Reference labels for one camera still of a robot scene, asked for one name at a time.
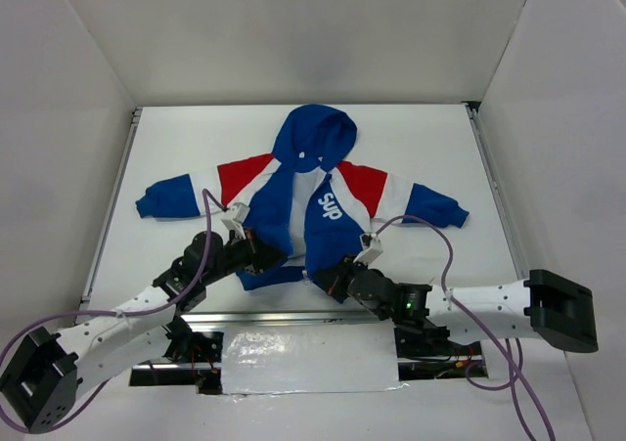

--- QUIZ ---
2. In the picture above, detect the blue white red hooded jacket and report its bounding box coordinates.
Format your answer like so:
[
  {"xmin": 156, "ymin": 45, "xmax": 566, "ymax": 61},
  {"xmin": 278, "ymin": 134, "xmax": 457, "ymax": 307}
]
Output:
[{"xmin": 136, "ymin": 105, "xmax": 469, "ymax": 291}]

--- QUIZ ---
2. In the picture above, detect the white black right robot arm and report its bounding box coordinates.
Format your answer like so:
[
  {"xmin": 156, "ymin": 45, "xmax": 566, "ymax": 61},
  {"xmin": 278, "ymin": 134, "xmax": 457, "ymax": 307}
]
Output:
[{"xmin": 313, "ymin": 256, "xmax": 599, "ymax": 354}]

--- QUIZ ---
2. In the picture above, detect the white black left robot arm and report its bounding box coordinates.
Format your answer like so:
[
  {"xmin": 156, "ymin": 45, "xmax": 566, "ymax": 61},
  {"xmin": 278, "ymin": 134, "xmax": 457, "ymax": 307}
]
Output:
[{"xmin": 1, "ymin": 231, "xmax": 286, "ymax": 434}]

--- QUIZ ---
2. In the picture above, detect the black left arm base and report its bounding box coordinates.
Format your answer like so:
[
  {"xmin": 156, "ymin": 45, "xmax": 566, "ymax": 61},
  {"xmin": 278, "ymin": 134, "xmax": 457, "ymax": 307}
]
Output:
[{"xmin": 129, "ymin": 327, "xmax": 224, "ymax": 395}]

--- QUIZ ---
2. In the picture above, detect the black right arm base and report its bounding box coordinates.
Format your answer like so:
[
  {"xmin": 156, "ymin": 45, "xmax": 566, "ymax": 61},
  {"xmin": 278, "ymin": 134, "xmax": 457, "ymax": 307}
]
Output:
[{"xmin": 394, "ymin": 328, "xmax": 487, "ymax": 381}]

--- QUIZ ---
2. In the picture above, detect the white foam board front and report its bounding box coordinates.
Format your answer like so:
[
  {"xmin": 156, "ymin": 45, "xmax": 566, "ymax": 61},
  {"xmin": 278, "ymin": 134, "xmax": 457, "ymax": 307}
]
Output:
[{"xmin": 221, "ymin": 323, "xmax": 400, "ymax": 395}]

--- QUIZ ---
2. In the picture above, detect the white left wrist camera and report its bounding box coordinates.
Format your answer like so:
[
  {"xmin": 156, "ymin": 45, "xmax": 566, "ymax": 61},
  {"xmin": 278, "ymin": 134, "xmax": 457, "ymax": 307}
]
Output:
[{"xmin": 221, "ymin": 201, "xmax": 250, "ymax": 239}]

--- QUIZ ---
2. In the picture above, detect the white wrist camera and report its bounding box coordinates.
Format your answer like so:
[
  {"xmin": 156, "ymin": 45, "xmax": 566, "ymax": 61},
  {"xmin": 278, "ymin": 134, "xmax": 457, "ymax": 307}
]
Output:
[
  {"xmin": 221, "ymin": 201, "xmax": 250, "ymax": 239},
  {"xmin": 353, "ymin": 233, "xmax": 383, "ymax": 266}
]

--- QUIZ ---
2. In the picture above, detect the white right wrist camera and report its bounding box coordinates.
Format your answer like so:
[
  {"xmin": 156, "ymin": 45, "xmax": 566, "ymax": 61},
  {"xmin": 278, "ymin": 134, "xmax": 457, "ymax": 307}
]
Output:
[{"xmin": 353, "ymin": 233, "xmax": 383, "ymax": 266}]

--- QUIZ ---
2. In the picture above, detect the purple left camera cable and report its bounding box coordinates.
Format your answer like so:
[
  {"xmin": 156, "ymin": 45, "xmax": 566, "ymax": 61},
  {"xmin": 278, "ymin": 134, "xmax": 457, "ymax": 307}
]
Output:
[{"xmin": 0, "ymin": 189, "xmax": 231, "ymax": 433}]

